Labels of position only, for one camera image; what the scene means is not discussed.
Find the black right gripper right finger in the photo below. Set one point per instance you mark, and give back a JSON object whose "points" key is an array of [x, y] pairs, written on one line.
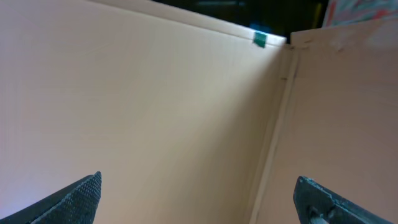
{"points": [[315, 203]]}

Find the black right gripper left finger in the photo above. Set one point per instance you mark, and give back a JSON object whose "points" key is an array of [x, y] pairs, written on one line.
{"points": [[76, 204]]}

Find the green tape piece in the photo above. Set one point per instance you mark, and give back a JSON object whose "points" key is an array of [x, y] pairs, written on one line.
{"points": [[260, 39]]}

